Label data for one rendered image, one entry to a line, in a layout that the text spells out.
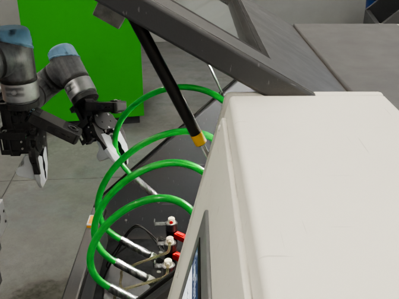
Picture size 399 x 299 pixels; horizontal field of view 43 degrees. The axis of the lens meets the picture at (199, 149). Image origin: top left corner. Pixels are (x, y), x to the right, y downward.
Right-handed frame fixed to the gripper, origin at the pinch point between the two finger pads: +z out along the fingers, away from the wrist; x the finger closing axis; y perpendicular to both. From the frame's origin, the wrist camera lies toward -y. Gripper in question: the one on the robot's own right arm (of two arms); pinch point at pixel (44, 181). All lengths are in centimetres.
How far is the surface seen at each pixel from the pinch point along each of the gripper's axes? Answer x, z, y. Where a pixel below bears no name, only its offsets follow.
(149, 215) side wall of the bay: -31.2, 29.3, -20.2
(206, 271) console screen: 61, -23, -36
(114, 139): -13.8, -4.5, -14.5
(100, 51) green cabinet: -319, 52, 46
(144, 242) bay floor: -29, 38, -19
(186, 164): 16.5, -12.8, -33.1
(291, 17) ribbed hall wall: -656, 89, -175
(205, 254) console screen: 57, -23, -36
